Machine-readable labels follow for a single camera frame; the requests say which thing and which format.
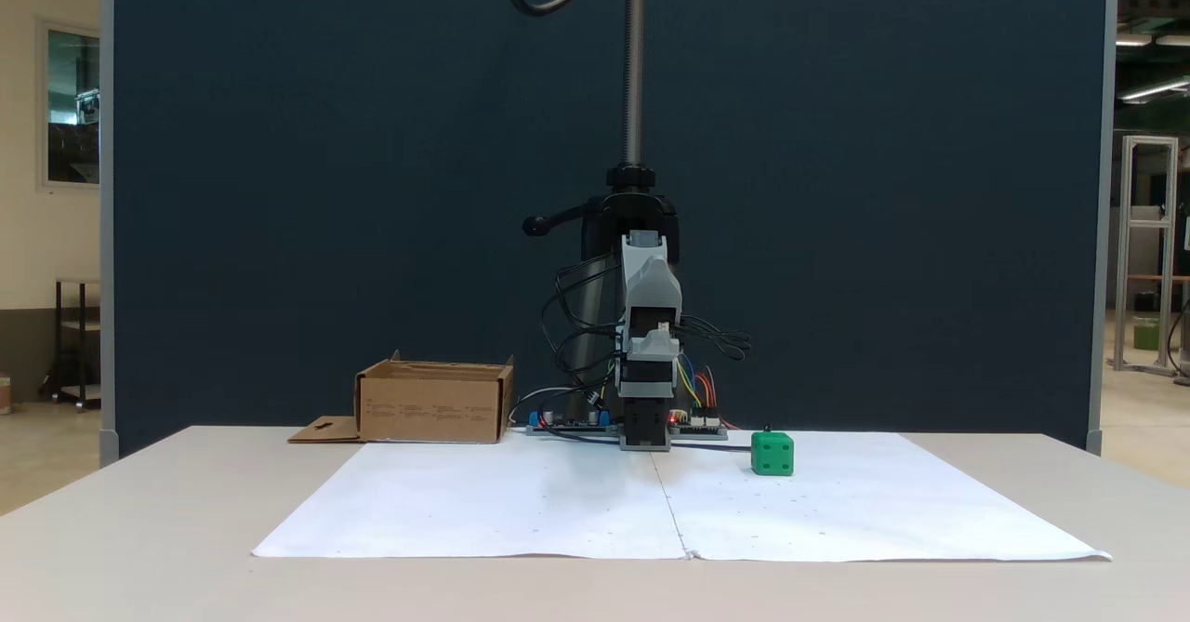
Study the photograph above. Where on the green dice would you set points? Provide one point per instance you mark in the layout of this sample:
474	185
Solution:
772	455

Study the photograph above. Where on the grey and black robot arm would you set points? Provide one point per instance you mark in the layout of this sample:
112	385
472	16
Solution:
651	287

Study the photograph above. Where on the green bin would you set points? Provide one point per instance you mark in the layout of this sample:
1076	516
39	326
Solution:
1145	334

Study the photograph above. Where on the green circuit board, red LED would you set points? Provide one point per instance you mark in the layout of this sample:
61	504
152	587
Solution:
702	429

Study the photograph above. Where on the blue circuit board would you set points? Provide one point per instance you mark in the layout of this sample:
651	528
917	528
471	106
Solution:
567	425

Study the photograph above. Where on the white paper sheet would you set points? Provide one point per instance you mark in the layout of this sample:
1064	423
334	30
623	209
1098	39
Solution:
483	501
865	501

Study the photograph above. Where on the open brown cardboard box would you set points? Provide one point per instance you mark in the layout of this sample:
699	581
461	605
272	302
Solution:
428	408

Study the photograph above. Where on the black and silver tripod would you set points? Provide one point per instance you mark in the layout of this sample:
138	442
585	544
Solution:
634	64

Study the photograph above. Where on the dark blue partition panel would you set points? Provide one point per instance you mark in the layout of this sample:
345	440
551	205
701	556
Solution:
279	185

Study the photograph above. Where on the ceiling light strip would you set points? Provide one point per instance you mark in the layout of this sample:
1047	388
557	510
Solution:
1134	40
1157	90

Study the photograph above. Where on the black shelf cart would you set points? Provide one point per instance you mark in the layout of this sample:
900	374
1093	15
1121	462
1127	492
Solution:
70	343

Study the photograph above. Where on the aluminium profile frame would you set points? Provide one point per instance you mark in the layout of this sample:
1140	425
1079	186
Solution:
1125	250

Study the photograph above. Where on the framed wall window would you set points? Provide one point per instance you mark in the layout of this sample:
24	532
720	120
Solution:
72	106

